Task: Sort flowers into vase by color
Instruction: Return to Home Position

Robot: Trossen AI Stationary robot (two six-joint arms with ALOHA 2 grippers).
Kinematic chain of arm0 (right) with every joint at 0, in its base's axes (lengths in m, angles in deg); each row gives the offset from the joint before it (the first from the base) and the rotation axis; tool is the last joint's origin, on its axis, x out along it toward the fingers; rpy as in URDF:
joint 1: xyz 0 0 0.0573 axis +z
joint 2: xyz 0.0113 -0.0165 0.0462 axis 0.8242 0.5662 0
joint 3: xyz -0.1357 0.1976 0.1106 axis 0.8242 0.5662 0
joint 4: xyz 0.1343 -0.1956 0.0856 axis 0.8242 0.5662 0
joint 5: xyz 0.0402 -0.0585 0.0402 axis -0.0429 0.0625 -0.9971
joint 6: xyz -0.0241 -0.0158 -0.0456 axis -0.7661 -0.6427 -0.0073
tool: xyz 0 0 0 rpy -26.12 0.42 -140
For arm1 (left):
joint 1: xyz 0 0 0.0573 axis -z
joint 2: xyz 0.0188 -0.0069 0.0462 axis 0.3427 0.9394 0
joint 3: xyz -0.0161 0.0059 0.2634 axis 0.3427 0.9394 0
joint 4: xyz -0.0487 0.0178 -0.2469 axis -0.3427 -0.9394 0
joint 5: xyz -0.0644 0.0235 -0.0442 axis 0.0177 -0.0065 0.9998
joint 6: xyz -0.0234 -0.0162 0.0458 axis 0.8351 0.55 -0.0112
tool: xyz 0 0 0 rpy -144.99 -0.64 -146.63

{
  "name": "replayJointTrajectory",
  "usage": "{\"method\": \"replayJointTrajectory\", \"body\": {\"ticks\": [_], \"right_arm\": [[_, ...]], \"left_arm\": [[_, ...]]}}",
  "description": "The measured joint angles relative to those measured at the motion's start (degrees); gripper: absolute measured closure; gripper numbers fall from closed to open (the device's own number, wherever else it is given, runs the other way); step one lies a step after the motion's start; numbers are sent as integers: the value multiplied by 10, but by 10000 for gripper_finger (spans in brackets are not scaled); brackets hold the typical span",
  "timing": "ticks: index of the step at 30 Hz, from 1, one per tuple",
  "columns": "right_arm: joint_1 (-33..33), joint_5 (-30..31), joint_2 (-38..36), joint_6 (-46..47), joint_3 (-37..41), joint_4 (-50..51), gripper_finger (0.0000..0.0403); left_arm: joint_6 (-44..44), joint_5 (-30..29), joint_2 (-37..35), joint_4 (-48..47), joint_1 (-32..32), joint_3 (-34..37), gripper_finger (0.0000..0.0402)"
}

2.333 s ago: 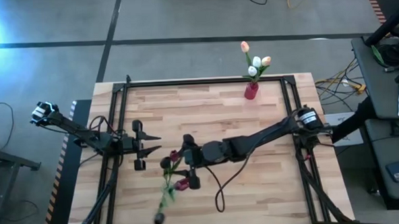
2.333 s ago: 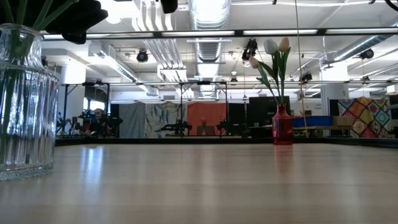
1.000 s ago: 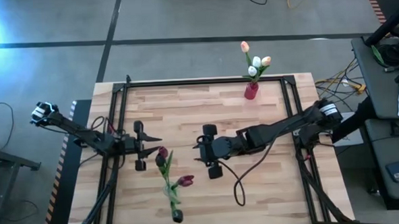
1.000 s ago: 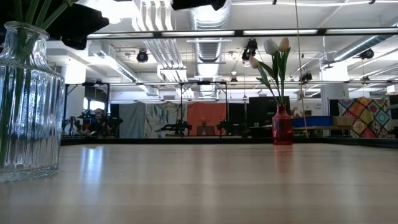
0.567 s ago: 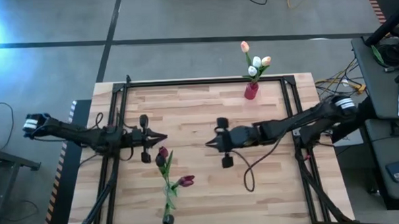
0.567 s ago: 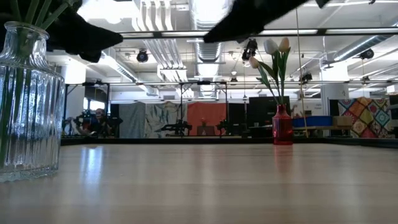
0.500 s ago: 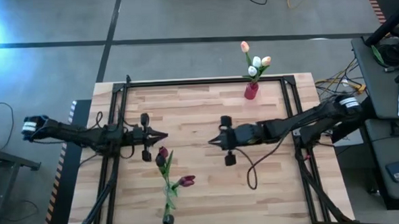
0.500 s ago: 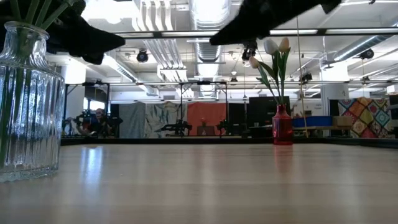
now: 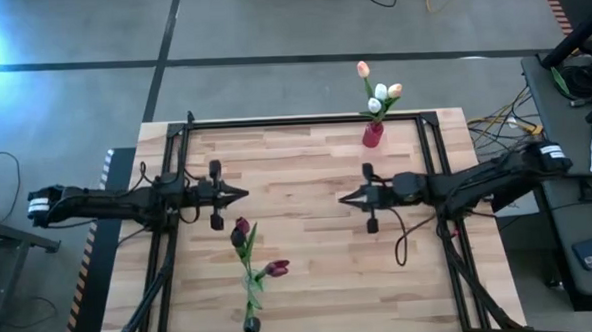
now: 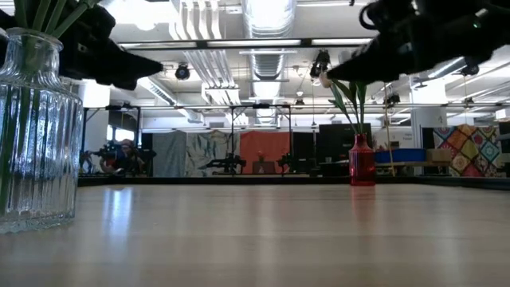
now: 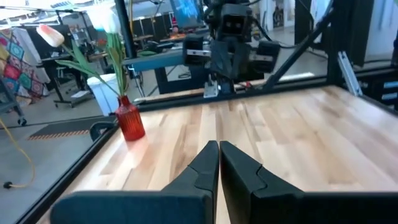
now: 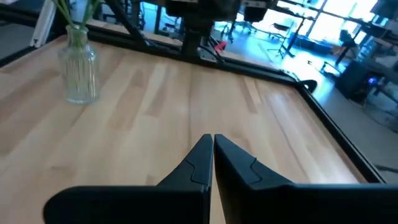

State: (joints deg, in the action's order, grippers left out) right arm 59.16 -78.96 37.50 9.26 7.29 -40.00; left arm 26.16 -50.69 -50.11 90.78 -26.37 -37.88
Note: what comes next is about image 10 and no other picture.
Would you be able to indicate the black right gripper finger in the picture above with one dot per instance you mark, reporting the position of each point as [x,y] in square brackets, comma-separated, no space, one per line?
[382,64]

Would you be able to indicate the orange backdrop panel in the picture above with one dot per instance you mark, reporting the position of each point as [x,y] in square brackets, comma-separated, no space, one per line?
[265,147]

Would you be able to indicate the gray tarp backdrop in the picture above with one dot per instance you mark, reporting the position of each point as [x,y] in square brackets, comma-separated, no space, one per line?
[187,153]

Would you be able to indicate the black overhead light bar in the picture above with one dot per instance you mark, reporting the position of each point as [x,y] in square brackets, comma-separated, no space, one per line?
[202,44]

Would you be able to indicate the red ribbed glass vase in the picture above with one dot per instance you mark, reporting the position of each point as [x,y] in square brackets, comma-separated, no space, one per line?
[362,163]

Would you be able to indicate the peach artificial tulip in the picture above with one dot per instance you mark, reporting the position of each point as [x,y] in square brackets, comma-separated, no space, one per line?
[325,80]

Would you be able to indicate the black ceiling spotlight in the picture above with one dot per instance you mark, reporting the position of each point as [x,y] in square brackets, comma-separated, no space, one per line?
[392,98]
[320,64]
[470,69]
[182,71]

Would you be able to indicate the brown cardboard box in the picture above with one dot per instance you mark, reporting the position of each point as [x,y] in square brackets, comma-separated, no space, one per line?
[438,154]

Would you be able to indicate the person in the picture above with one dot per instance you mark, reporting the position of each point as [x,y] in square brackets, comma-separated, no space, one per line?
[127,155]

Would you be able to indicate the cream artificial tulip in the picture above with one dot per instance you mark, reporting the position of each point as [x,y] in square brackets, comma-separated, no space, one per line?
[362,99]

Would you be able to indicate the wooden top workbench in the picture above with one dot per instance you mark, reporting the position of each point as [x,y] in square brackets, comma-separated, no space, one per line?
[398,164]

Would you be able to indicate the black aluminium rig frame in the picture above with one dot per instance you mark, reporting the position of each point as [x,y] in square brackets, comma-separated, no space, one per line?
[239,180]

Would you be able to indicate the blue plastic bin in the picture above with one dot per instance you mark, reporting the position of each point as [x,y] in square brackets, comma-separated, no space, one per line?
[400,155]

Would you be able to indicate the colourful patchwork quilt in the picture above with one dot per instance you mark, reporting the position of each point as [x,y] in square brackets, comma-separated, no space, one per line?
[466,151]

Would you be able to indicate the clear ribbed glass vase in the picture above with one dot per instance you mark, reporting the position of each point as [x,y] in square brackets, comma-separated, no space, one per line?
[40,159]

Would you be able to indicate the white artificial tulip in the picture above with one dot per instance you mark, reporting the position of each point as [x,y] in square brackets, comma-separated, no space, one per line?
[354,95]

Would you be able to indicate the black backdrop panel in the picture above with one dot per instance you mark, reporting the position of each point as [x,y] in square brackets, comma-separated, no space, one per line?
[338,143]

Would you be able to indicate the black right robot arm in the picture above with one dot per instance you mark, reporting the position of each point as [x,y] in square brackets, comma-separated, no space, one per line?
[496,24]

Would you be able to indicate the background black robot arm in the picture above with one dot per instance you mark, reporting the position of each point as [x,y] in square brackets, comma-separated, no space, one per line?
[296,161]
[227,162]

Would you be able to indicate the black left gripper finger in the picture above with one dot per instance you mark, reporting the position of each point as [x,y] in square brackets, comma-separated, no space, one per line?
[123,64]
[119,85]

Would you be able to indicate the silver ventilation duct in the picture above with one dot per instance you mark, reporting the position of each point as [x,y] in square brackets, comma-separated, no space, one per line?
[269,60]

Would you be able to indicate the purple artificial tulip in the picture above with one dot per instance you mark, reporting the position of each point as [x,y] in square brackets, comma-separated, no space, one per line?
[56,16]

